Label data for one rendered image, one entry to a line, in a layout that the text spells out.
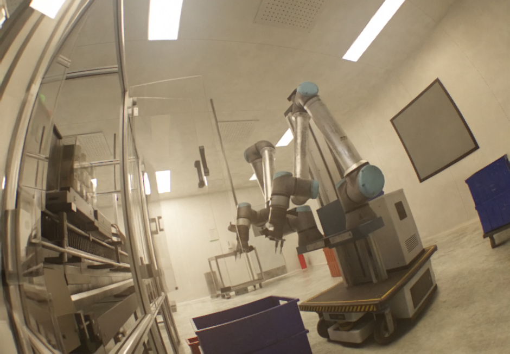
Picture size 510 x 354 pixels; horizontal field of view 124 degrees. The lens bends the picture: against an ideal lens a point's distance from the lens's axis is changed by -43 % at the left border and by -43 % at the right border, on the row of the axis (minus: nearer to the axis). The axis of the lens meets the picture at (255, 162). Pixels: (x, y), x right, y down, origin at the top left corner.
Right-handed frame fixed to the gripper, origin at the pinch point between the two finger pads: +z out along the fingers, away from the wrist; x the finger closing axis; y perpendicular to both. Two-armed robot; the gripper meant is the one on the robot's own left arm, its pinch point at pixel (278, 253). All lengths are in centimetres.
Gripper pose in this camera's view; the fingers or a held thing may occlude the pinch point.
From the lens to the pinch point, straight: 104.6
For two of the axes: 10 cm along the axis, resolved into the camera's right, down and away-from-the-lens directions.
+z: -1.6, 9.0, -4.0
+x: 3.2, -3.4, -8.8
